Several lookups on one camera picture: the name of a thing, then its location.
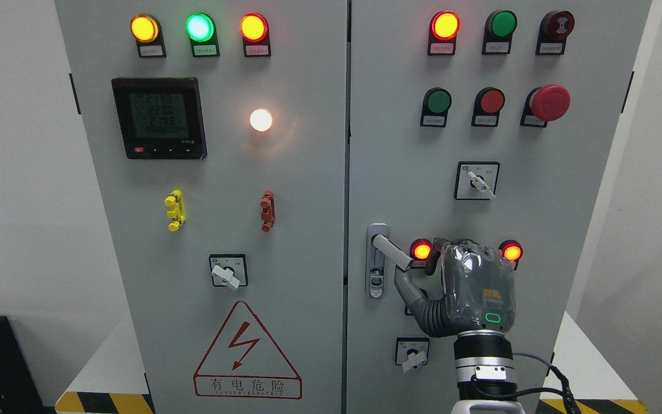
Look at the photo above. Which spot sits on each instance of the white platform hazard stripes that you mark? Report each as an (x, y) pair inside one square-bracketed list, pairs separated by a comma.
[(113, 380)]

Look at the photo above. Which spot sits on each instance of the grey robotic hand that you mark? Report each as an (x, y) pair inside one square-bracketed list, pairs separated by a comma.
[(478, 291)]

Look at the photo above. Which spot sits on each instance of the red emergency stop button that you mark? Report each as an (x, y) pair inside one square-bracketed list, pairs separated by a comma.
[(544, 104)]

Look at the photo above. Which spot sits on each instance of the silver door handle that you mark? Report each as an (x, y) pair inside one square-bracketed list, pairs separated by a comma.
[(378, 249)]

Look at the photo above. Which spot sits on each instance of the red lit indicator light left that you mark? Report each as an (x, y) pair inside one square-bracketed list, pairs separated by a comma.
[(255, 35)]

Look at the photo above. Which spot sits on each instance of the left door rotary switch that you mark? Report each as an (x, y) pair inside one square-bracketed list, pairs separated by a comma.
[(228, 271)]

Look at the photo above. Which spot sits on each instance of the black digital power meter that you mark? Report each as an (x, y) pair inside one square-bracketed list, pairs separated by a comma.
[(160, 118)]

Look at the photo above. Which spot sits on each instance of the white lit indicator light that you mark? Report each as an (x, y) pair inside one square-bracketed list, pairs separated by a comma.
[(261, 120)]

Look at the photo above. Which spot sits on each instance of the silver black robot forearm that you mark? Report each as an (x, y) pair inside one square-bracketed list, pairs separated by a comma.
[(485, 373)]

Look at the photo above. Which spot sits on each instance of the red lit light third row left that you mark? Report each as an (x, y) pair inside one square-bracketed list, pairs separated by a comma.
[(420, 250)]

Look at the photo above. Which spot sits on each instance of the upper right rotary switch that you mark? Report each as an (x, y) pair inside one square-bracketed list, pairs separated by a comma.
[(476, 180)]

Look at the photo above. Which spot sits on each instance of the green button top right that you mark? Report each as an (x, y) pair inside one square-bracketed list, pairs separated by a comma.
[(498, 32)]

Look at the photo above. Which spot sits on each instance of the grey left cabinet door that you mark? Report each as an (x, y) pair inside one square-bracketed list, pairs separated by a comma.
[(295, 269)]

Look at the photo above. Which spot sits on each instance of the dark red buzzer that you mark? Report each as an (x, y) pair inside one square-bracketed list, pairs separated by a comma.
[(555, 27)]

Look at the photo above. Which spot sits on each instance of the red high voltage warning sticker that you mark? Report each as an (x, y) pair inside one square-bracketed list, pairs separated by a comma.
[(244, 361)]

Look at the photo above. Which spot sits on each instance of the grey right cabinet door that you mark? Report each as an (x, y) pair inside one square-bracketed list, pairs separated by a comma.
[(403, 174)]

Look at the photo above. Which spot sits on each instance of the yellow indicator light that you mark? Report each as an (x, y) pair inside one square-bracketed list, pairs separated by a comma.
[(148, 33)]

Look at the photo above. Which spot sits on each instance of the red terminal connector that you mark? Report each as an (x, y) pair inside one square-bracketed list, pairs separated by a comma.
[(267, 214)]

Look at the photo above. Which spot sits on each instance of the red lit light top right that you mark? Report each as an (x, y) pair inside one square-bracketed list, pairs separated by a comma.
[(443, 30)]

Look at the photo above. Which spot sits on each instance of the green button second row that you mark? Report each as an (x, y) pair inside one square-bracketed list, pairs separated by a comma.
[(434, 108)]

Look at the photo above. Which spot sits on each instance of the lower left rotary switch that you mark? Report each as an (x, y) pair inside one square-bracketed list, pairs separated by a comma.
[(411, 352)]

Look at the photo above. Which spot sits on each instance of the red lit light third row right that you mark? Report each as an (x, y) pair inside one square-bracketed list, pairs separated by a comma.
[(512, 250)]

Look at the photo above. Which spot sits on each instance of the yellow terminal connector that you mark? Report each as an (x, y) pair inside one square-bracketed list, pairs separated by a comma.
[(175, 210)]

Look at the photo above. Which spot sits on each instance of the red button second row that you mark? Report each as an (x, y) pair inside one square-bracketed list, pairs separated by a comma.
[(486, 111)]

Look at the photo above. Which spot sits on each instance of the grey cabinet door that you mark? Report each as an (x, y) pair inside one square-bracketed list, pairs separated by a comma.
[(295, 269), (403, 174)]

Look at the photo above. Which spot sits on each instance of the red lit light third row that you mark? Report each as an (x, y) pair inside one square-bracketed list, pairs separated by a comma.
[(512, 250), (420, 250)]

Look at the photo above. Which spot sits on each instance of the green lit indicator light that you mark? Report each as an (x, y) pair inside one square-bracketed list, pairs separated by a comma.
[(203, 36)]

